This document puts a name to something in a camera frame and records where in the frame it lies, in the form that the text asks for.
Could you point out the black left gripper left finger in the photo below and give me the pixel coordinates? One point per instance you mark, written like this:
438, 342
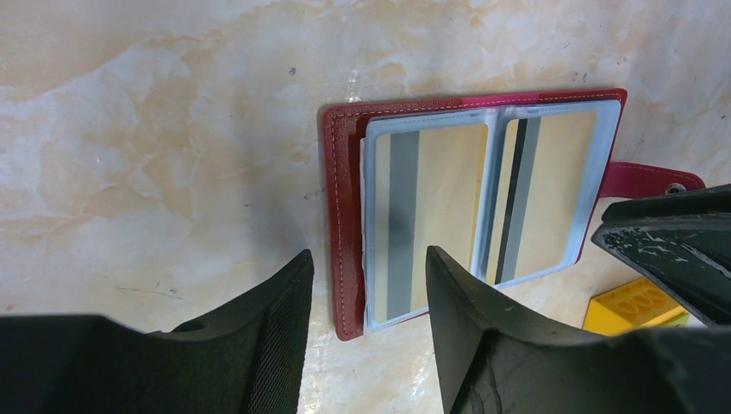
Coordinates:
245, 356

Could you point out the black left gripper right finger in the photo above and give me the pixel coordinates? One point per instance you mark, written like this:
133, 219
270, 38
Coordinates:
495, 355

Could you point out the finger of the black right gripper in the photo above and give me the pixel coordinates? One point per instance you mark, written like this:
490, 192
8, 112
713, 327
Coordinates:
681, 242

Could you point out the gold credit card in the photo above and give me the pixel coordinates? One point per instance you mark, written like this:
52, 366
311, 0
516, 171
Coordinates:
427, 188
542, 169

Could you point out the red leather card holder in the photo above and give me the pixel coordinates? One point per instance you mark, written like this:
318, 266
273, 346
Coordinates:
349, 131

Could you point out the yellow red blue toy block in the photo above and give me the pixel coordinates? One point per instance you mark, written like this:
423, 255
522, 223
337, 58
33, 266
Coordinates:
638, 304

